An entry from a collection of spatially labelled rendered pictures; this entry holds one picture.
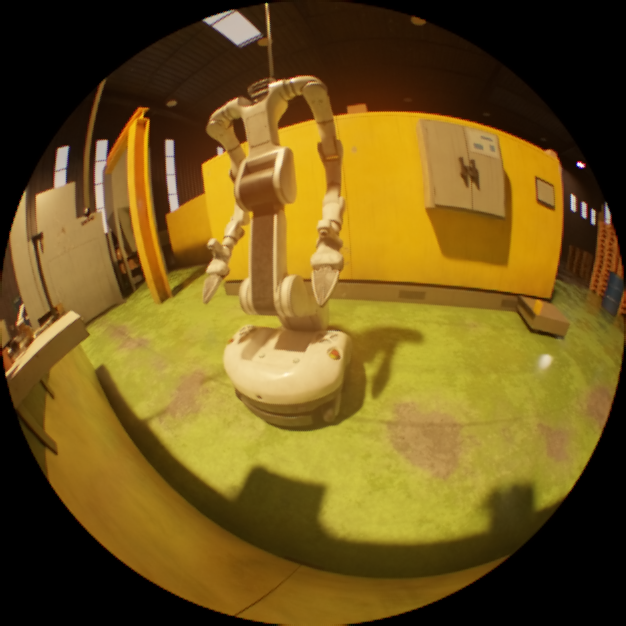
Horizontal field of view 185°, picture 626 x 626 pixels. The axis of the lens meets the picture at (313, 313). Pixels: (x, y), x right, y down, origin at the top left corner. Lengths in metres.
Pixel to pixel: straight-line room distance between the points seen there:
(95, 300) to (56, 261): 1.54
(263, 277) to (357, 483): 0.85
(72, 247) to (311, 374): 5.88
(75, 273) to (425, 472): 6.25
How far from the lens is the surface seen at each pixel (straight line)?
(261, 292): 0.69
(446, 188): 1.67
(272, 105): 0.89
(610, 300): 6.43
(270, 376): 0.69
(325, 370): 0.68
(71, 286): 5.83
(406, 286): 1.91
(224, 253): 0.83
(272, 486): 0.87
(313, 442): 0.90
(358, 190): 1.80
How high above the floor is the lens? 0.82
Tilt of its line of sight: 28 degrees down
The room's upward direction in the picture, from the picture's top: 7 degrees counter-clockwise
